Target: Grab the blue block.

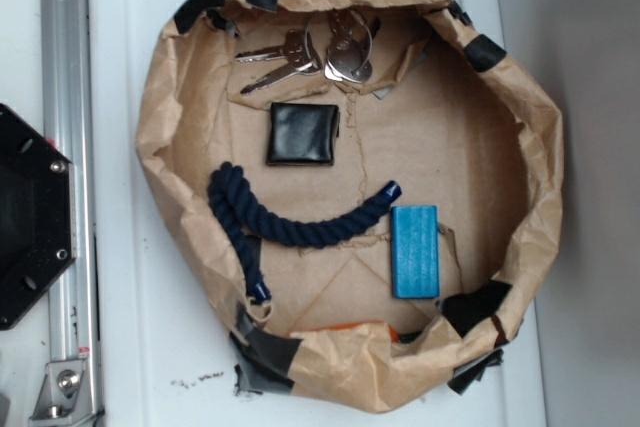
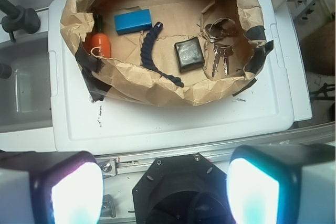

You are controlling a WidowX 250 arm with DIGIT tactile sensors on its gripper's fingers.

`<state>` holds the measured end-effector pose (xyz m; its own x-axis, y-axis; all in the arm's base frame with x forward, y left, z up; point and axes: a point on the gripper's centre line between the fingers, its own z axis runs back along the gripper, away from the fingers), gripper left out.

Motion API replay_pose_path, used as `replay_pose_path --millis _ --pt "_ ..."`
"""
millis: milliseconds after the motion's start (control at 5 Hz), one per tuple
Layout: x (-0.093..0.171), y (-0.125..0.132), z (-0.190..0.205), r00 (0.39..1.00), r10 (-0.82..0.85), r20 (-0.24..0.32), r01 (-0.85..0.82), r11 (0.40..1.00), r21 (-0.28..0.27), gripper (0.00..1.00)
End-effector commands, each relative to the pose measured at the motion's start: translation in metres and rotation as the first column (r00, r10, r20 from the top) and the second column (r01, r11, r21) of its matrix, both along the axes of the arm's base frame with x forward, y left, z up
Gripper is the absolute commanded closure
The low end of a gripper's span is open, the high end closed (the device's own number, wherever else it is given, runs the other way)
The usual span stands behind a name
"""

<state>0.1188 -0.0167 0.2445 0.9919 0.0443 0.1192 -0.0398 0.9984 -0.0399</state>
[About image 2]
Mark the white plastic bin lid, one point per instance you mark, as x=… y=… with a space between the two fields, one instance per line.
x=116 y=126

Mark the black square box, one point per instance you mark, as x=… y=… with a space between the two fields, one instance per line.
x=189 y=55

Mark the silver keys on ring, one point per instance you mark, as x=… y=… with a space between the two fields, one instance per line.
x=223 y=35

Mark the black octagonal mount plate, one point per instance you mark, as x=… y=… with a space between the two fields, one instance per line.
x=182 y=189

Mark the orange hot sauce bottle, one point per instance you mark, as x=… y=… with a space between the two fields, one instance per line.
x=100 y=43

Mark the aluminium extrusion rail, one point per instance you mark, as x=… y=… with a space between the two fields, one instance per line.
x=115 y=164

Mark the blue rectangular block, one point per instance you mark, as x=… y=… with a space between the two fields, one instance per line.
x=133 y=22

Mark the crumpled brown paper bag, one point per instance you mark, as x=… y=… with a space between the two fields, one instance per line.
x=143 y=66

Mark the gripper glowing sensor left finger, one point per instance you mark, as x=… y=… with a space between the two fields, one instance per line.
x=50 y=187

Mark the dark grey clamp knob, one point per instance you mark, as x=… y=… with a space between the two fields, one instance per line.
x=18 y=18

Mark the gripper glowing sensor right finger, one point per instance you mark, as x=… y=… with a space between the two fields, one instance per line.
x=292 y=183

